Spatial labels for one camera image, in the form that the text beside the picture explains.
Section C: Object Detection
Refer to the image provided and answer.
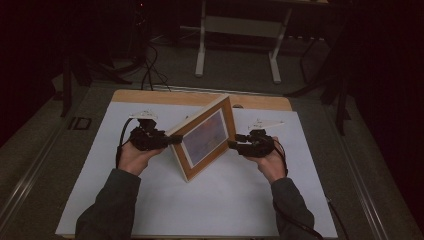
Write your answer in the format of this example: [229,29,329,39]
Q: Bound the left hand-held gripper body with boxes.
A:
[129,109,169,152]

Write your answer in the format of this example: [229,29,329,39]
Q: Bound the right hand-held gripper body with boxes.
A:
[238,119,285,158]

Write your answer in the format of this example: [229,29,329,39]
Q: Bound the wooden picture frame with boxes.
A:
[165,94,238,183]

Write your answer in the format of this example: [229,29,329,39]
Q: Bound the person's left hand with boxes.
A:
[118,143,164,176]

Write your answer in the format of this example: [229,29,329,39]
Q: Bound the person's right hand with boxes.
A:
[248,137,288,184]

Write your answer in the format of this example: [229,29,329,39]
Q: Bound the wooden table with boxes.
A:
[111,89,293,112]

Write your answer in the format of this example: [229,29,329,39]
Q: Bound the floor outlet box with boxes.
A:
[68,116,93,131]

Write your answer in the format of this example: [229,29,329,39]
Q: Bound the black metal stand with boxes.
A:
[61,49,133,118]
[284,33,351,136]

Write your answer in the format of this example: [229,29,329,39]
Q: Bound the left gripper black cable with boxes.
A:
[115,118,135,169]

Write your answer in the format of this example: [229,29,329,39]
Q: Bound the black floor cables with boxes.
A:
[141,43,173,93]

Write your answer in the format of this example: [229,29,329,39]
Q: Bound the white metal table frame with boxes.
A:
[194,0,293,84]

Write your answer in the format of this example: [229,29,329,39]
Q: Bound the metal floor rail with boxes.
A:
[0,133,68,221]
[326,103,388,240]

